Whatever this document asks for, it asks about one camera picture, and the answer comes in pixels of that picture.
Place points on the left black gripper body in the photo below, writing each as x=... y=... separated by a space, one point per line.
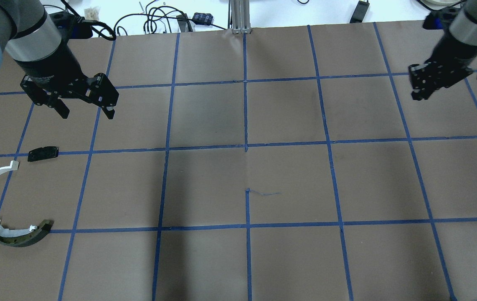
x=50 y=67

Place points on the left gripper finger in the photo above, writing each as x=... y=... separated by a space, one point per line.
x=60 y=107
x=109 y=111

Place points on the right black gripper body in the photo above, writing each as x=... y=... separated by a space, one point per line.
x=455 y=54

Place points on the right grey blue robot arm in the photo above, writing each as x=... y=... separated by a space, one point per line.
x=459 y=25

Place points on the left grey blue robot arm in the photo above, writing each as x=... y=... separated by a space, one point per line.
x=37 y=42

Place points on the small black flat part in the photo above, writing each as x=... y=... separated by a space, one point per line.
x=43 y=153

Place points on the black power adapter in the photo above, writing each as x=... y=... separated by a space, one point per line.
x=360 y=11

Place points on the small blue module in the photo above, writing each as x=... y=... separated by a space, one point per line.
x=205 y=19

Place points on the dark curved brake shoe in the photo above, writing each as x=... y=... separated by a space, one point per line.
x=25 y=237

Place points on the aluminium frame post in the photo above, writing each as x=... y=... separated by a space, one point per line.
x=239 y=16

